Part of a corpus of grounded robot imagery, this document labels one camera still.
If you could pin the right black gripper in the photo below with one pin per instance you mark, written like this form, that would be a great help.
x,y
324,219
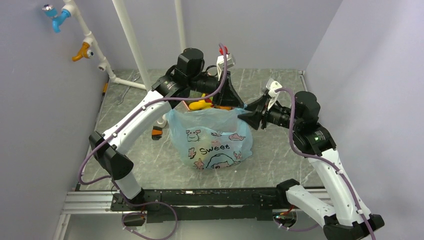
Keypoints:
x,y
253,117

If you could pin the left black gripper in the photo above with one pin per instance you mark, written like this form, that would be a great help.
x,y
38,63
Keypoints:
x,y
227,95

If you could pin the light blue plastic bag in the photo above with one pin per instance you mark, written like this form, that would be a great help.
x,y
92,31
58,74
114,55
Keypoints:
x,y
210,138

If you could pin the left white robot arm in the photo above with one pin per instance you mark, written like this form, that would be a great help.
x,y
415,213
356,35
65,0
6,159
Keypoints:
x,y
188,74

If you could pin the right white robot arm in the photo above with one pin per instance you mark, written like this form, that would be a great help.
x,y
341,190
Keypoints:
x,y
346,217

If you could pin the yellow fake banana bunch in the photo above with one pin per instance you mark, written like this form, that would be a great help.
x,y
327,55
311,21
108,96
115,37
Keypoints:
x,y
200,105

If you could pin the pink plastic basket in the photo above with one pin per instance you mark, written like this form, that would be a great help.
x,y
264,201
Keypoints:
x,y
185,104

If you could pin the orange black brush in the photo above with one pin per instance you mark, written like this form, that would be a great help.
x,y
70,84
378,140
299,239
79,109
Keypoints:
x,y
156,133

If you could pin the orange toy faucet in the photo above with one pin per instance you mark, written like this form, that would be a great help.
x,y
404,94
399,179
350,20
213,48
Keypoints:
x,y
84,52

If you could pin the blue toy faucet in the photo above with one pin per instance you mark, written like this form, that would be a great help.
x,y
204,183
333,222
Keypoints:
x,y
57,18

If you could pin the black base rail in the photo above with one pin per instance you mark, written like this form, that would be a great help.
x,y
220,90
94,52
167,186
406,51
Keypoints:
x,y
206,204

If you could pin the orange handled tool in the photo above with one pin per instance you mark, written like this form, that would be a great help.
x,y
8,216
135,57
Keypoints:
x,y
104,90

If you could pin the aluminium frame rail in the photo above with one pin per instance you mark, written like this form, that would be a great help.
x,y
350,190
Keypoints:
x,y
87,215

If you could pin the white pvc pipe frame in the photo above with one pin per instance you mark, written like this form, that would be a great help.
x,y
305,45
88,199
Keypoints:
x,y
129,33

